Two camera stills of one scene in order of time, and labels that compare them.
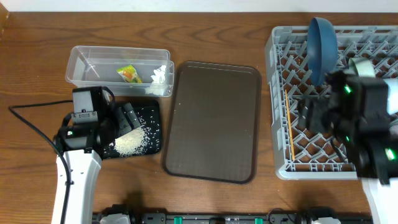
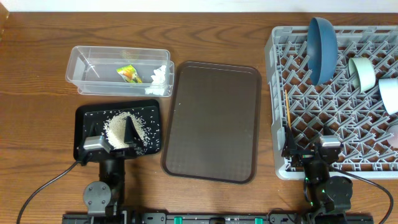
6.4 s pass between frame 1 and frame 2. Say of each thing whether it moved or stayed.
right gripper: moved
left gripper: moved
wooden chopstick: stayed
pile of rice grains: moved
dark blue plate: stayed
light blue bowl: stayed
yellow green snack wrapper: stayed
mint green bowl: stayed
